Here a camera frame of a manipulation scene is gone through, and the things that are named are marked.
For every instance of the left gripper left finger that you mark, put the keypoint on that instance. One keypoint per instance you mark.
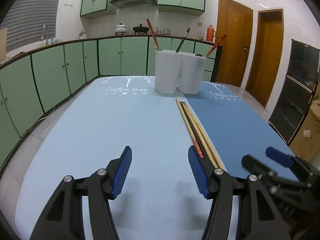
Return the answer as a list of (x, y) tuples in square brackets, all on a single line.
[(62, 218)]

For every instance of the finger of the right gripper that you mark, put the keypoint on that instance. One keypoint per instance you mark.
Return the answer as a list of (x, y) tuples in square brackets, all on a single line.
[(283, 159), (255, 167)]

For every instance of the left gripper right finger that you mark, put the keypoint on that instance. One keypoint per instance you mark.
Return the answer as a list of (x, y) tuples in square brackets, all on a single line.
[(258, 216)]

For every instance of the plain bamboo chopstick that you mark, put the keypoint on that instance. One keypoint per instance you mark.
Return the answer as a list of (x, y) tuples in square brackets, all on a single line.
[(198, 135), (217, 160)]

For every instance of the bamboo chopstick red orange end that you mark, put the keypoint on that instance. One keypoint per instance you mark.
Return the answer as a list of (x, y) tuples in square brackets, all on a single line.
[(215, 46)]

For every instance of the bamboo chopstick red patterned end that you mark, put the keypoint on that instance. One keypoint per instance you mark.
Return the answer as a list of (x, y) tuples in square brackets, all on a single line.
[(158, 48)]

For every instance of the green lower kitchen cabinets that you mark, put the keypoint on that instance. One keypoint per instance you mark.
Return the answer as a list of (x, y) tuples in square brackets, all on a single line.
[(35, 82)]

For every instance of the cardboard box on floor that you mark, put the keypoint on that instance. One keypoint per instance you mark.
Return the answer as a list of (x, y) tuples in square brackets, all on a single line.
[(306, 142)]

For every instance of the dark blue table mat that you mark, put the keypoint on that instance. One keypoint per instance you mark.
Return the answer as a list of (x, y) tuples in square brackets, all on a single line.
[(236, 130)]

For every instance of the black glass cabinet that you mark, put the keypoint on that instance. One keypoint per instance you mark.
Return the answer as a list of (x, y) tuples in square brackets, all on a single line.
[(298, 89)]

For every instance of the light blue table mat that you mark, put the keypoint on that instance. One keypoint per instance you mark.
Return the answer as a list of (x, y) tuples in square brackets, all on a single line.
[(160, 199)]

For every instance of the wooden door right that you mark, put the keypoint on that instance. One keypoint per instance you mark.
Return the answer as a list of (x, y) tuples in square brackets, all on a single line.
[(267, 55)]

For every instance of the white twin utensil holder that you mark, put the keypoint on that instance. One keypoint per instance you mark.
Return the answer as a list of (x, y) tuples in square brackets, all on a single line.
[(178, 71)]

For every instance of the orange thermos flask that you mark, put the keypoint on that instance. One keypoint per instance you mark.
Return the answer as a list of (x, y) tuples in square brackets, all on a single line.
[(210, 33)]

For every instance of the glass cups on counter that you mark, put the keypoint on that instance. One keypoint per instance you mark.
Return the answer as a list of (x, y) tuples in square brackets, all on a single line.
[(165, 31)]

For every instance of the black wok on stove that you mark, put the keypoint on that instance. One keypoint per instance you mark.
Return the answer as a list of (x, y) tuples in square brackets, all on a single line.
[(140, 29)]

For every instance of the chrome sink faucet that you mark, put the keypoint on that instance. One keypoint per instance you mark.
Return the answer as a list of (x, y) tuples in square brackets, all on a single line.
[(44, 36)]

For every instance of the white cooking pot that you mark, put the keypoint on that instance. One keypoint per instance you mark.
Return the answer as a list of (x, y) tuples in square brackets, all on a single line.
[(120, 29)]

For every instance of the small kettle on counter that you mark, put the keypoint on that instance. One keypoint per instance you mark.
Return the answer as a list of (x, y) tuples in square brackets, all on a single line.
[(82, 35)]

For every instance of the cardboard box with device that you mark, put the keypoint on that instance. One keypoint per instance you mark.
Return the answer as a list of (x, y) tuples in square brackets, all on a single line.
[(3, 44)]

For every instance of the black range hood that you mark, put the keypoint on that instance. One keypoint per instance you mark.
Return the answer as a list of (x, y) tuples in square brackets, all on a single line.
[(131, 3)]

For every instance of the grey window roller blind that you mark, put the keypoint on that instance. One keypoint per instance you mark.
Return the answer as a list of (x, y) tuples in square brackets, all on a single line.
[(25, 21)]

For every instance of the wooden door with handle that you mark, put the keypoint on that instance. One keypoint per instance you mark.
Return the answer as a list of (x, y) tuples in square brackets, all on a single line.
[(236, 22)]

